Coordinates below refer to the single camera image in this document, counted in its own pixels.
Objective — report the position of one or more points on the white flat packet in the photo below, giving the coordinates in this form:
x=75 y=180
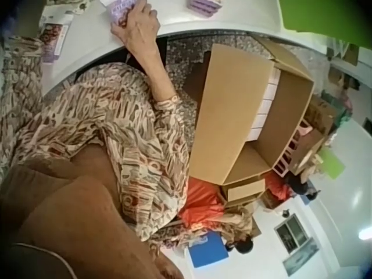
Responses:
x=56 y=16

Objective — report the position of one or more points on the blue board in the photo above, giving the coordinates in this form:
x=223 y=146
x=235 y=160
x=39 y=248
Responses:
x=207 y=253

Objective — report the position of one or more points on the red patterned flat box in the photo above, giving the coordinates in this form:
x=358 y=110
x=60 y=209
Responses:
x=53 y=40

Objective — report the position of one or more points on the orange cloth bundle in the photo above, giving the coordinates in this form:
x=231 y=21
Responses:
x=200 y=203

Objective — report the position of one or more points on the green mat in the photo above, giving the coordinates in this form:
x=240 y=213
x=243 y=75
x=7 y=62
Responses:
x=331 y=165

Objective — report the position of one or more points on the stack of white boxes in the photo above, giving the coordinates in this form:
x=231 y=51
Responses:
x=266 y=101

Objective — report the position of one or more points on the purple printed packet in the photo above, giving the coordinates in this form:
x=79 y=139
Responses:
x=117 y=10

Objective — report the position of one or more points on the small cardboard box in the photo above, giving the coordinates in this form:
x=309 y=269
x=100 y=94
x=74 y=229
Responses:
x=245 y=190

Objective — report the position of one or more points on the framed wall picture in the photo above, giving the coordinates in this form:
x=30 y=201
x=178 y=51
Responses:
x=300 y=258

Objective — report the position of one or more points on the window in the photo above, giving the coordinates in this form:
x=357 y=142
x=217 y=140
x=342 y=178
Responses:
x=292 y=234

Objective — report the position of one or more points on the person's right hand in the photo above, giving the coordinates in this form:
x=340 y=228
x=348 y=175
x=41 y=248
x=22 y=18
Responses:
x=139 y=27

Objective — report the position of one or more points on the cardboard carton with pink boxes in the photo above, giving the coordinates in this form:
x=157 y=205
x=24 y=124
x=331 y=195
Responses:
x=308 y=136

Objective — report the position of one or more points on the green panel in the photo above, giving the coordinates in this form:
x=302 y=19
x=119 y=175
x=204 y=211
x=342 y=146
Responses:
x=325 y=17

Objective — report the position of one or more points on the large open cardboard carton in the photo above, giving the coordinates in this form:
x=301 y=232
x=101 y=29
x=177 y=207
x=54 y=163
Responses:
x=232 y=101

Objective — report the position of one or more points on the stack of purple packets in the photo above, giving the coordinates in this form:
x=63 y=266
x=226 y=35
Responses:
x=205 y=4

